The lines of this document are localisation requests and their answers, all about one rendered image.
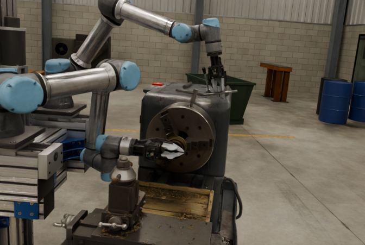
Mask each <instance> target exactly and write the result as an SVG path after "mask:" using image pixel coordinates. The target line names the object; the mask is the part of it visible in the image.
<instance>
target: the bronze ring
mask: <svg viewBox="0 0 365 245"><path fill-rule="evenodd" d="M168 140H169V141H171V142H173V143H175V144H176V145H178V146H179V147H180V148H182V149H183V150H184V153H185V152H186V150H187V143H186V141H185V140H184V139H183V138H182V137H180V136H172V137H170V138H169V139H168ZM182 155H183V154H182ZM182 155H181V156H182ZM181 156H177V157H175V158H173V159H177V158H179V157H181Z"/></svg>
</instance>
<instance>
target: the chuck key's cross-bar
mask: <svg viewBox="0 0 365 245"><path fill-rule="evenodd" d="M175 90H176V91H177V92H183V93H189V94H192V95H193V94H194V92H192V91H186V90H181V89H175ZM233 92H237V90H230V91H221V92H212V93H197V95H198V96H210V95H219V94H224V93H233Z"/></svg>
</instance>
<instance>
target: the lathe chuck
mask: <svg viewBox="0 0 365 245"><path fill-rule="evenodd" d="M188 106H190V105H189V104H185V103H178V104H172V105H170V106H167V107H165V108H164V109H162V110H161V111H160V112H159V113H158V114H157V115H156V116H155V117H154V118H153V119H152V120H151V122H150V124H149V126H148V128H147V132H146V139H149V138H152V137H159V138H164V139H168V138H167V137H166V132H165V130H164V126H163V124H162V122H161V120H160V117H161V114H160V113H161V112H163V111H165V110H168V112H169V114H170V116H171V118H172V120H173V121H174V123H175V125H176V127H177V128H178V130H179V131H183V132H185V133H186V134H187V136H188V137H195V138H203V139H213V146H212V147H209V149H198V150H191V151H186V152H185V153H184V154H183V155H182V156H181V157H179V158H177V159H173V160H172V161H171V163H170V164H169V165H168V167H167V168H166V170H168V171H170V172H174V173H190V172H193V171H195V170H197V169H199V168H201V167H202V166H203V165H204V164H205V163H206V162H207V161H208V159H209V158H210V156H211V154H212V151H213V147H214V144H215V129H214V126H213V124H212V122H211V120H210V118H209V117H208V115H207V114H206V113H205V112H204V111H203V110H201V109H199V108H198V107H196V106H194V105H193V106H192V107H194V108H190V107H188Z"/></svg>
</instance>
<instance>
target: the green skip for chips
mask: <svg viewBox="0 0 365 245"><path fill-rule="evenodd" d="M185 75H186V76H187V82H188V83H189V82H190V81H191V82H192V83H193V84H202V85H206V81H205V76H204V74H196V73H186V74H185ZM206 78H207V82H208V85H210V83H209V81H208V74H206ZM214 79H215V80H217V86H220V84H219V80H220V79H221V78H214ZM227 85H229V86H230V88H231V89H232V90H237V92H233V93H232V97H231V109H230V122H229V125H232V124H243V122H244V118H243V115H244V112H245V110H246V107H247V104H248V101H249V98H250V95H251V92H252V90H253V87H254V85H256V83H253V82H250V81H247V80H243V79H239V78H235V77H232V76H228V75H227V81H226V85H225V87H226V86H227Z"/></svg>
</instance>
